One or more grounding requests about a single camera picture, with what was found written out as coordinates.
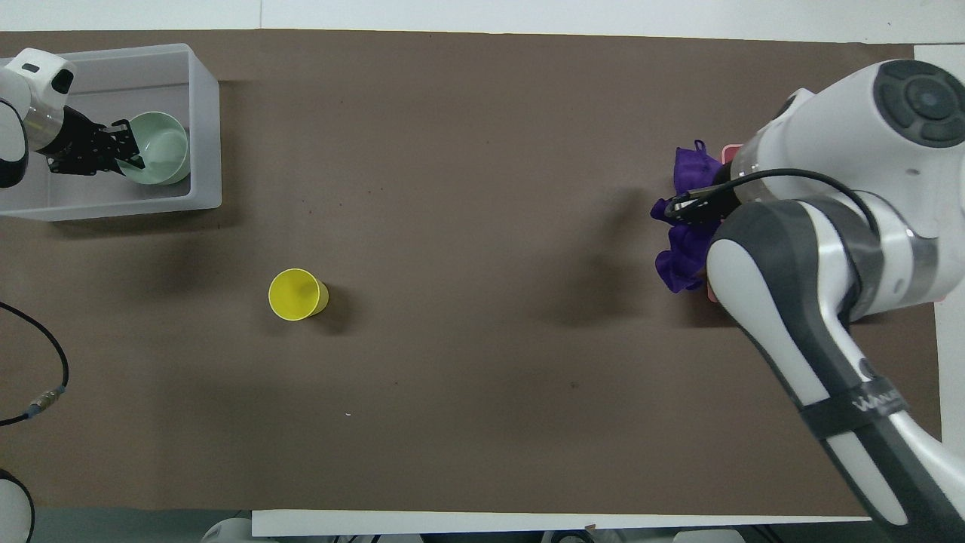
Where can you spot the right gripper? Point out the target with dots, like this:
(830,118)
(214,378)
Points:
(722,202)

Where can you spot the translucent white plastic box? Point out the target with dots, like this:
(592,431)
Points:
(200,151)

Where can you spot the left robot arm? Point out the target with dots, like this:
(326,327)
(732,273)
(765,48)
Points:
(15,113)

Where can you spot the pale green cup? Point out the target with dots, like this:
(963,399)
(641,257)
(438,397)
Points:
(162,147)

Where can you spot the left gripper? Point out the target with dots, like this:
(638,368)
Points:
(74,143)

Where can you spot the yellow cup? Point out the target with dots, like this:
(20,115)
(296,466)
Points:
(295,294)

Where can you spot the crumpled purple bag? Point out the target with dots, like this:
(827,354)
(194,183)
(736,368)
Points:
(687,253)

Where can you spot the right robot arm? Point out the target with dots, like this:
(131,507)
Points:
(814,249)

